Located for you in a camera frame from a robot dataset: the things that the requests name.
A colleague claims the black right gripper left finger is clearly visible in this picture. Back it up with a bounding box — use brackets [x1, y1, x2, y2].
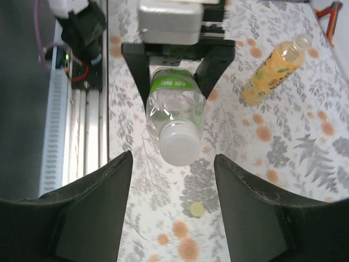
[0, 151, 134, 262]

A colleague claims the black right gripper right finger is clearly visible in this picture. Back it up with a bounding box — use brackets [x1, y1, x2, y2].
[213, 153, 349, 262]

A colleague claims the small clear bottle green label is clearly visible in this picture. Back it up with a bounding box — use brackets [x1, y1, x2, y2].
[146, 67, 207, 142]

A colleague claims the orange juice bottle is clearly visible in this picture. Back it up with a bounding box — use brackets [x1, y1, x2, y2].
[241, 33, 313, 106]

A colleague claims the translucent white bottle cap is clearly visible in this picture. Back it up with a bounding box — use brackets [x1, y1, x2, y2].
[159, 121, 202, 167]

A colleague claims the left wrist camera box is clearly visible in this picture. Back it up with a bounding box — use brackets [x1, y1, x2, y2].
[137, 0, 204, 46]

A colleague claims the aluminium table end rail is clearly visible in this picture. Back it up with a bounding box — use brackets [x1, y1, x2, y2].
[70, 0, 110, 175]

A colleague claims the slotted grey cable duct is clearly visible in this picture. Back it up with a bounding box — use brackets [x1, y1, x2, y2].
[39, 46, 72, 197]

